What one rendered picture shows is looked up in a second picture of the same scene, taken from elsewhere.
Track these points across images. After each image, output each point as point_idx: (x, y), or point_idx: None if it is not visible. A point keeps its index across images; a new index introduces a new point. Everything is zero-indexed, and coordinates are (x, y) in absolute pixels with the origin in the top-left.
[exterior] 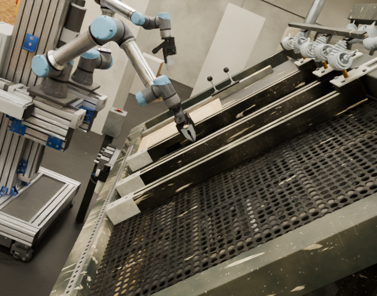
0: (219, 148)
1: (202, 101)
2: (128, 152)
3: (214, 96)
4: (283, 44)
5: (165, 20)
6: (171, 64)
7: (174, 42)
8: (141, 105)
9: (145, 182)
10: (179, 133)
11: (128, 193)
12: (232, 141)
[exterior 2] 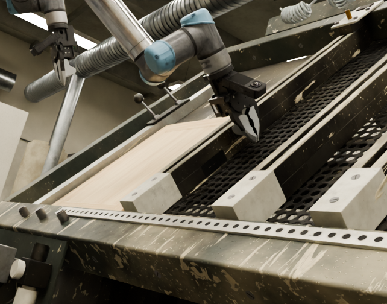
0: (377, 106)
1: (138, 134)
2: (78, 212)
3: (158, 123)
4: (294, 12)
5: None
6: (72, 73)
7: (73, 35)
8: (164, 69)
9: (284, 188)
10: (221, 133)
11: (257, 219)
12: None
